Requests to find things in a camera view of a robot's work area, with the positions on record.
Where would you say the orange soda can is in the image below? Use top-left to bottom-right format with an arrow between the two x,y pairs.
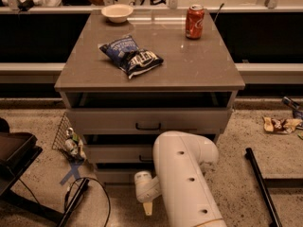
186,5 -> 205,39

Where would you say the black floor cable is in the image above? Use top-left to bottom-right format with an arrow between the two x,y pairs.
63,177 -> 112,227

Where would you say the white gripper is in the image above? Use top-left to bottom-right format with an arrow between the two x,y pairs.
134,171 -> 162,216

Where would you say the black metal floor bar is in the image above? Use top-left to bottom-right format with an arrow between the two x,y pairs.
244,148 -> 303,227

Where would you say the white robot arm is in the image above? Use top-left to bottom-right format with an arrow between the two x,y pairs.
134,131 -> 227,227

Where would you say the blue snack packet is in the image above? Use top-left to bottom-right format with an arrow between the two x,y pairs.
282,96 -> 303,119

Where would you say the blue kettle chips bag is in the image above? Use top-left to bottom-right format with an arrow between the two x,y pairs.
98,35 -> 164,79

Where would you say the white bowl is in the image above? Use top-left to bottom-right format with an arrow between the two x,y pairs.
101,4 -> 134,24

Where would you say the brown snack wrapper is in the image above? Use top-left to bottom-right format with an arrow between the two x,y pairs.
263,116 -> 302,134

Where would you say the grey drawer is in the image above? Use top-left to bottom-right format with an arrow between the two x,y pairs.
83,144 -> 217,165
66,109 -> 231,134
95,169 -> 140,184

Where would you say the grey drawer cabinet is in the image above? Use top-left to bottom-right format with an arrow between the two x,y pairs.
55,9 -> 244,172

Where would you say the wire mesh basket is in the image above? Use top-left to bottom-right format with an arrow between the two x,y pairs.
52,113 -> 86,163

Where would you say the small bottle in basket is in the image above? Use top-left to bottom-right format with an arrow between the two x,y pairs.
64,128 -> 81,159

